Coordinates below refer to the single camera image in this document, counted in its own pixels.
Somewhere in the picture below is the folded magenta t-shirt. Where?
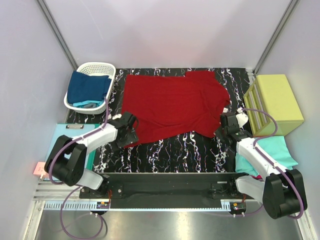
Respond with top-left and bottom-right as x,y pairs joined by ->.
253,175 -> 264,182

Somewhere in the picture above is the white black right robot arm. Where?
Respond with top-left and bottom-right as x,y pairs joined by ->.
216,108 -> 308,220

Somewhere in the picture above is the green clipboard with paper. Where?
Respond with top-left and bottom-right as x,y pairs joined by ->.
44,122 -> 97,182

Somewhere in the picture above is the folded turquoise t-shirt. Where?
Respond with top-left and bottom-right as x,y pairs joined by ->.
235,136 -> 298,177

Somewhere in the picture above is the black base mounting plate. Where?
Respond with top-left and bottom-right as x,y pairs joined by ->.
79,173 -> 245,211

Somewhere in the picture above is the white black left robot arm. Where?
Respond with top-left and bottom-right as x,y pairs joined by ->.
44,112 -> 139,198

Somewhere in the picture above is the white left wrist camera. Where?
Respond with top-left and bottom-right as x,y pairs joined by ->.
112,114 -> 122,120

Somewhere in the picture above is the red t-shirt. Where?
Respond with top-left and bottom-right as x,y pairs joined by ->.
121,70 -> 230,147

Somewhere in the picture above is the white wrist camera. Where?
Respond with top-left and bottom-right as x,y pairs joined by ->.
235,108 -> 249,128
112,114 -> 122,120

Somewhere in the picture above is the pink sponge block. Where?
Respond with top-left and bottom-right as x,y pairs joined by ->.
33,161 -> 48,179

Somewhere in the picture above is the navy blue t-shirt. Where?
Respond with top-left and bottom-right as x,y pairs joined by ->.
67,71 -> 111,104

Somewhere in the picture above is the yellow drawer box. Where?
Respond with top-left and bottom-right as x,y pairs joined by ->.
243,74 -> 304,136

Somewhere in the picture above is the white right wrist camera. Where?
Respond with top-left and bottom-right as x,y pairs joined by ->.
235,108 -> 249,128

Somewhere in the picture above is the light blue t-shirt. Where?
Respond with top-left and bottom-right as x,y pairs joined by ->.
72,100 -> 104,109

